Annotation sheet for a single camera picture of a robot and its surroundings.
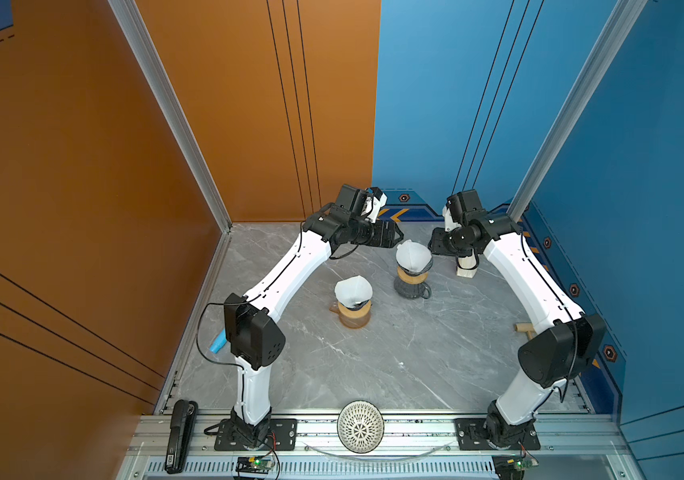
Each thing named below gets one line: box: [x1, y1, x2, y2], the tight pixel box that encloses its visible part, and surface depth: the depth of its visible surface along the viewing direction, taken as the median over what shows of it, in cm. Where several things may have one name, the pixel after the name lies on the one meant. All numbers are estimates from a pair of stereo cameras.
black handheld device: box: [164, 399, 199, 474], surface depth 73 cm
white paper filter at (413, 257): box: [395, 240, 433, 274], surface depth 91 cm
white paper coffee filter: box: [334, 275, 373, 308], surface depth 86 cm
